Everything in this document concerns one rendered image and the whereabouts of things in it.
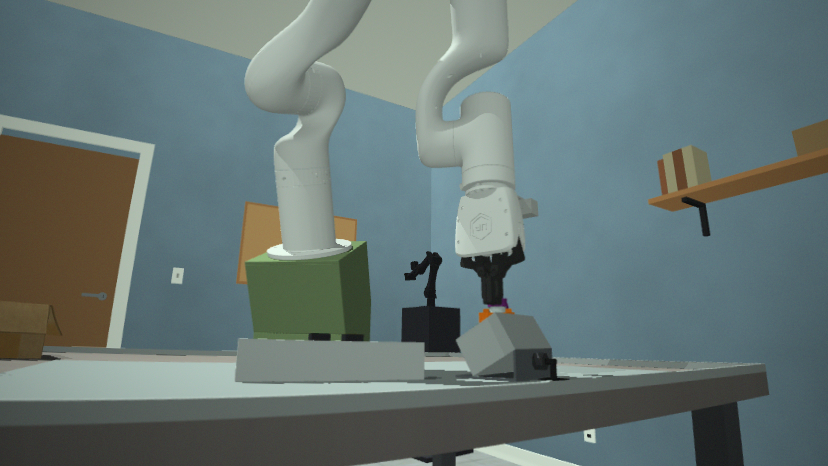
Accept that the white key housing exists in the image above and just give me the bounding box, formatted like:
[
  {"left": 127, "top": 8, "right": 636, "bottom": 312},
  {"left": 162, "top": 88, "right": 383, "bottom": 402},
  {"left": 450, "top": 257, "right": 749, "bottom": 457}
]
[{"left": 456, "top": 312, "right": 569, "bottom": 382}]

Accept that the open brown cardboard box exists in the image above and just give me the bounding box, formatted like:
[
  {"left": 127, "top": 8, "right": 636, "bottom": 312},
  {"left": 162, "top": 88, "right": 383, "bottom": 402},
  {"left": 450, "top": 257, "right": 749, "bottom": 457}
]
[{"left": 0, "top": 301, "right": 63, "bottom": 359}]

